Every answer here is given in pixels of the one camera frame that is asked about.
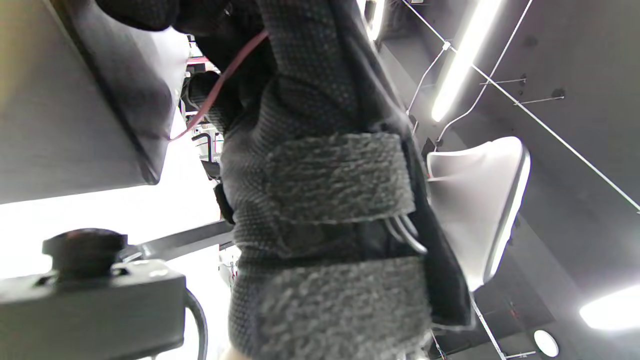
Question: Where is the person's left hand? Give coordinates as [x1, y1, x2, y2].
[95, 0, 232, 37]

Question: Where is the person's right hand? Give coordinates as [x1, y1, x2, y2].
[189, 0, 475, 360]

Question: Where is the pink bow ribbon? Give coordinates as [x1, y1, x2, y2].
[167, 27, 271, 143]

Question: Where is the black gift box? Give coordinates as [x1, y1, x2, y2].
[0, 0, 193, 206]

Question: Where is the grey right hand controller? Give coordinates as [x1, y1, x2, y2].
[426, 136, 532, 293]

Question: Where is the ceiling light strip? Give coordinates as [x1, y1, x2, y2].
[431, 0, 503, 123]
[579, 285, 640, 331]
[365, 0, 386, 41]

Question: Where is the round ceiling light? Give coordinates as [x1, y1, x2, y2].
[533, 330, 560, 358]

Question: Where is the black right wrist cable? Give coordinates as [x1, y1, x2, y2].
[182, 289, 209, 360]

